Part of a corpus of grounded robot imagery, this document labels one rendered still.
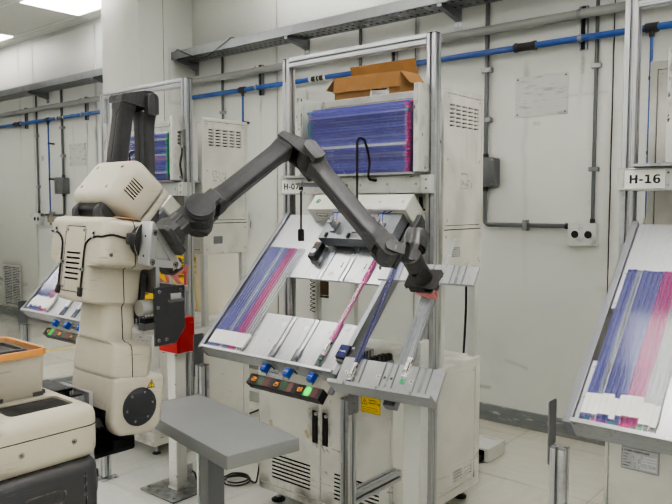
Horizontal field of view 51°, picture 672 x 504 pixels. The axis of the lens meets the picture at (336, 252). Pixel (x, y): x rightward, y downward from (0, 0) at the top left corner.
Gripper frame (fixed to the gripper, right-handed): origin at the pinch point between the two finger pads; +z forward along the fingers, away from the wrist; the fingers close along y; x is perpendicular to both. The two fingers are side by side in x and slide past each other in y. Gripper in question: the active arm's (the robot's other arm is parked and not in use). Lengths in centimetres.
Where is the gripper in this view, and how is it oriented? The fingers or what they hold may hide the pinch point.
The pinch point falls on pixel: (433, 296)
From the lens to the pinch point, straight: 207.1
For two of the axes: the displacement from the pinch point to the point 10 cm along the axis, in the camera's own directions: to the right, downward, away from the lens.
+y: -8.3, -0.4, 5.5
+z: 4.1, 6.1, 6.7
